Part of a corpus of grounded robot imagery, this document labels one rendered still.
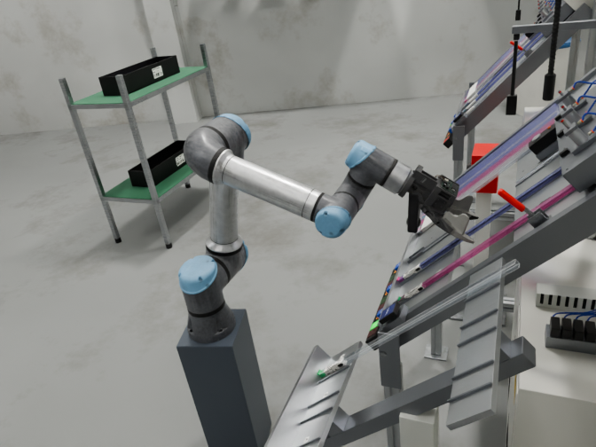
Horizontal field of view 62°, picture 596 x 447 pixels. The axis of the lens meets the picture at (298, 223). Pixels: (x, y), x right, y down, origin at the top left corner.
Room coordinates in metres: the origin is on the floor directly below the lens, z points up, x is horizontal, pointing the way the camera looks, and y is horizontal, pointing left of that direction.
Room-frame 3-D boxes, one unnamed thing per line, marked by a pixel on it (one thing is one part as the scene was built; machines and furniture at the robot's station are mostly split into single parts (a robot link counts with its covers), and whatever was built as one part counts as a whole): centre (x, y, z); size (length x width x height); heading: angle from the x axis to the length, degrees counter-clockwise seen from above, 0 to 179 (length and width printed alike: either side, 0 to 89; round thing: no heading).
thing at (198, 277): (1.26, 0.31, 0.72); 0.13 x 0.12 x 0.14; 152
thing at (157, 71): (3.30, 0.84, 1.01); 0.57 x 0.17 x 0.11; 154
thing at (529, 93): (4.38, -2.36, 0.31); 0.52 x 0.51 x 0.63; 168
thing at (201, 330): (1.25, 0.32, 0.60); 0.15 x 0.15 x 0.10
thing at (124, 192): (3.30, 0.85, 0.55); 0.91 x 0.46 x 1.10; 154
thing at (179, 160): (3.30, 0.84, 0.41); 0.57 x 0.17 x 0.11; 154
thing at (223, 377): (1.25, 0.32, 0.28); 0.18 x 0.18 x 0.55; 78
